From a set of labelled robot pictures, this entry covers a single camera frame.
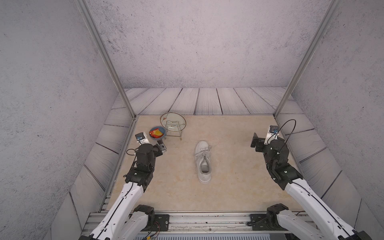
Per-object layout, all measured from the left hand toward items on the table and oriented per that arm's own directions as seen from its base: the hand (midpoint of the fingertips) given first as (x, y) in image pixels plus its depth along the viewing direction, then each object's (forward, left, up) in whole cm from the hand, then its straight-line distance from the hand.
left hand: (156, 140), depth 79 cm
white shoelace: (-1, -26, -12) cm, 29 cm away
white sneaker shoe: (-5, -25, -14) cm, 29 cm away
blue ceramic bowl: (+23, +3, -18) cm, 29 cm away
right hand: (-1, -56, +5) cm, 56 cm away
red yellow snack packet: (+20, +7, -18) cm, 28 cm away
